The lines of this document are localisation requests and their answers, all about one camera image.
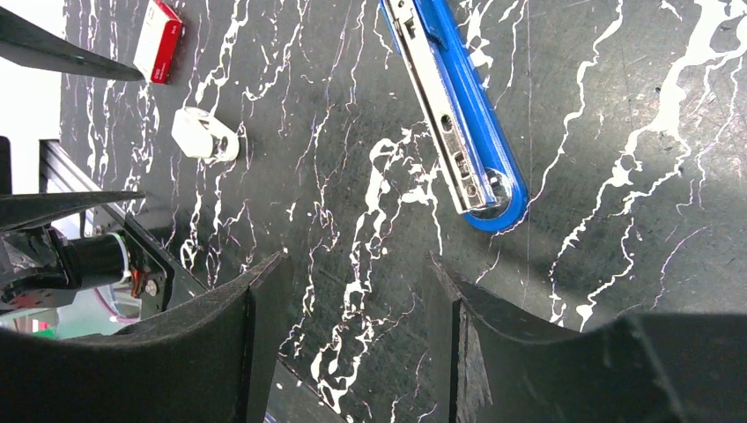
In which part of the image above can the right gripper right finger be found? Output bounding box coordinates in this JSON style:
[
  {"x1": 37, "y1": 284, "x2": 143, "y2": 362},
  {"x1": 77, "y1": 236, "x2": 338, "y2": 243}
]
[{"x1": 423, "y1": 253, "x2": 746, "y2": 422}]

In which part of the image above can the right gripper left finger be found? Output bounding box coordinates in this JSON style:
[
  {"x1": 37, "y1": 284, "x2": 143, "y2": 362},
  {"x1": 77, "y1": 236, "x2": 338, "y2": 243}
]
[{"x1": 1, "y1": 251, "x2": 293, "y2": 422}]

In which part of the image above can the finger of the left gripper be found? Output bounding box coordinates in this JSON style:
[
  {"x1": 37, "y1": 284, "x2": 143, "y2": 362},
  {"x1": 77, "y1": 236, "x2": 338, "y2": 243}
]
[
  {"x1": 1, "y1": 8, "x2": 144, "y2": 81},
  {"x1": 1, "y1": 190, "x2": 145, "y2": 233}
]

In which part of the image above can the red white staple box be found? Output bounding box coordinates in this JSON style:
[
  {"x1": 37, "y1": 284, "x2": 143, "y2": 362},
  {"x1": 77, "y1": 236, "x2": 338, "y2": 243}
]
[{"x1": 133, "y1": 0, "x2": 183, "y2": 84}]

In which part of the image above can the aluminium rail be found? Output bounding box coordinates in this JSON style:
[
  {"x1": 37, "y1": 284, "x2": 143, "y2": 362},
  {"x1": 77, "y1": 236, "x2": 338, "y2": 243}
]
[{"x1": 40, "y1": 139, "x2": 125, "y2": 238}]

